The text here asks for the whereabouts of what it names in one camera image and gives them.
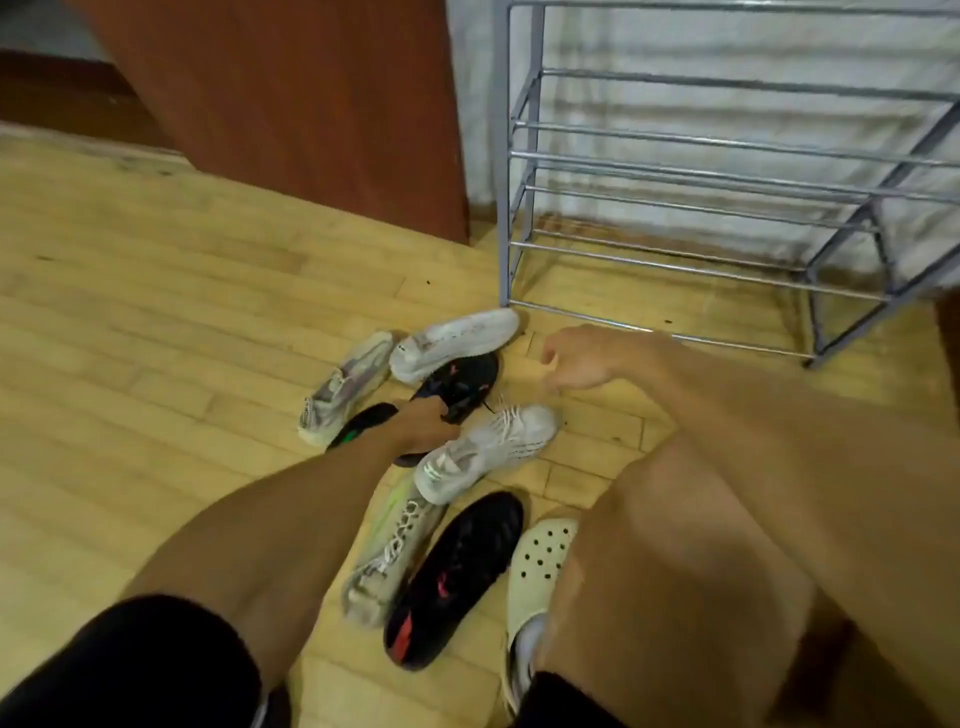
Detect person's right hand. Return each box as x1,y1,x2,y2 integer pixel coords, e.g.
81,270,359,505
538,324,670,394

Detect person's left hand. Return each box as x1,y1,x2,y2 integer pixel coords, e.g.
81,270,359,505
377,395,462,457

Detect black sneaker green stripes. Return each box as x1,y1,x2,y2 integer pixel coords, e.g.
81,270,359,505
326,402,399,454

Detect black sneaker orange marks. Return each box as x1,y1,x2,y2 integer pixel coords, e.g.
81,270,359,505
408,350,502,425

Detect white knit sneaker green stripe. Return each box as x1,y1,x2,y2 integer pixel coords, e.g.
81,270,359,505
413,404,560,506

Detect grey purple sneaker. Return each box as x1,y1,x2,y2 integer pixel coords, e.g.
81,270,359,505
297,331,395,450

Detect plain white sneaker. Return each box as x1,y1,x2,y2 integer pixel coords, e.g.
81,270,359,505
389,308,521,386

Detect beige sneaker neon yellow accent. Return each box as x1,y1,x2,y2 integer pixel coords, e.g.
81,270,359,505
341,472,450,630

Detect black sneaker red patches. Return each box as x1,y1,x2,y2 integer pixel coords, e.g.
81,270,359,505
383,491,526,673

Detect grey metal shoe rack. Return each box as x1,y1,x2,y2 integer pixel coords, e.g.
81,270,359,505
494,0,960,370

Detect person's right forearm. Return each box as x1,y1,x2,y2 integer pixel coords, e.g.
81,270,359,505
648,335,960,728

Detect person's left forearm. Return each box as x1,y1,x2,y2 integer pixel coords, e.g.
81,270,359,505
123,419,410,699

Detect person's bare leg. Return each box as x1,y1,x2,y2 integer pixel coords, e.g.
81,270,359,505
536,431,856,728

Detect beige perforated clog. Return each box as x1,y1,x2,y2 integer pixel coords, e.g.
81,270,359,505
500,517,580,718

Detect grey sock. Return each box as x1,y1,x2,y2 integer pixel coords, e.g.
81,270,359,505
509,614,549,695

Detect black shorts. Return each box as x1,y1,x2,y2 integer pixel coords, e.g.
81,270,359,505
513,669,628,728

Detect black shirt sleeve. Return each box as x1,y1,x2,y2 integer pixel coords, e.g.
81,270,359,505
0,594,264,728

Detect dark wooden door threshold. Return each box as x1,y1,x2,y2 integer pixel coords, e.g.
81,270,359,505
0,46,178,151

